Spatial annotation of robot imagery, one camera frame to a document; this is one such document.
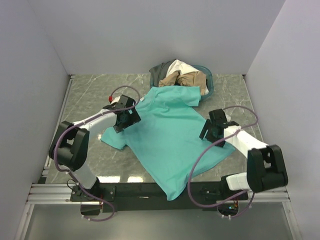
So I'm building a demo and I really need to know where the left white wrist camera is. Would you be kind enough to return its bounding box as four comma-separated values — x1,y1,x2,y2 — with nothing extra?
108,95,125,107

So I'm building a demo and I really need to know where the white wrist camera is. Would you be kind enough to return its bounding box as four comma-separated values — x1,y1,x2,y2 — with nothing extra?
223,115,239,129
108,95,125,107

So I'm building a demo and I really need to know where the purple cable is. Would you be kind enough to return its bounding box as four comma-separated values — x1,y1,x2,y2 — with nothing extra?
53,85,142,223
187,105,260,221

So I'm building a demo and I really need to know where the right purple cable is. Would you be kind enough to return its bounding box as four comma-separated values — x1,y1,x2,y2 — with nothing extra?
187,105,260,221

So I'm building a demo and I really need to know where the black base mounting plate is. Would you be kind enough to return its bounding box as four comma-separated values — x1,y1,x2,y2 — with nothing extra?
70,181,249,216

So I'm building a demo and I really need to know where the teal plastic laundry basket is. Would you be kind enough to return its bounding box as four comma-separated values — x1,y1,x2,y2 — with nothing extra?
149,64,214,102

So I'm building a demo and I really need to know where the aluminium frame rail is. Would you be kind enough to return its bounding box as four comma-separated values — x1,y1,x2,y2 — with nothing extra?
26,184,290,205

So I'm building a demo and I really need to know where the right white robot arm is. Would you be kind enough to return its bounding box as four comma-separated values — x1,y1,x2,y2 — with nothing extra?
199,109,289,200

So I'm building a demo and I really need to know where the dark grey t shirt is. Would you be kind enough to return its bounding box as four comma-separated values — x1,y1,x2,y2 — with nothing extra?
149,59,175,88

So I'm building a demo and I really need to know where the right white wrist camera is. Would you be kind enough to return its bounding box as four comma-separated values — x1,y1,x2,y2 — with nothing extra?
223,115,239,129

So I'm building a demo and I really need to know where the beige t shirt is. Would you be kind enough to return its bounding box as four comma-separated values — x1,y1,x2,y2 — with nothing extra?
158,71,209,96

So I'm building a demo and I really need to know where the white t shirt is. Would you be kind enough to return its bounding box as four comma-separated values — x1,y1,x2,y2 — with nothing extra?
166,59,210,96

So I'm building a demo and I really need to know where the teal t shirt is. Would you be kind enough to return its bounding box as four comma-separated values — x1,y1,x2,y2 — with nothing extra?
101,86,235,201

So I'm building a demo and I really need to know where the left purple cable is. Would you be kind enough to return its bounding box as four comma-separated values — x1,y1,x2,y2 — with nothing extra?
53,85,142,223

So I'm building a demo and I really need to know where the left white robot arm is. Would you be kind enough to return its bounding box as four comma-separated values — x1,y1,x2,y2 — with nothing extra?
48,95,141,201

